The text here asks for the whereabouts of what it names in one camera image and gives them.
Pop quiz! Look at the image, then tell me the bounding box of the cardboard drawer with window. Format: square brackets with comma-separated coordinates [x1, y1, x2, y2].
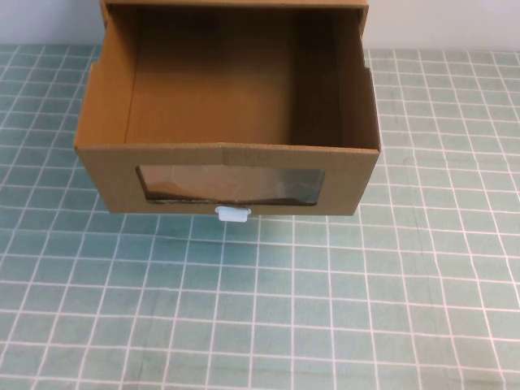
[72, 2, 383, 215]

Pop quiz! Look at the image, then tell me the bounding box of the green white-grid tablecloth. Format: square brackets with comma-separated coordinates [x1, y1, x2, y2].
[0, 43, 520, 390]

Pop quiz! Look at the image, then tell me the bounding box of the cardboard drawer shell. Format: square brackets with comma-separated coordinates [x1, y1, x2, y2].
[99, 0, 371, 11]

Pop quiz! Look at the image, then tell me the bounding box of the white plastic drawer handle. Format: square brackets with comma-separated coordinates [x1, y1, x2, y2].
[214, 206, 252, 223]

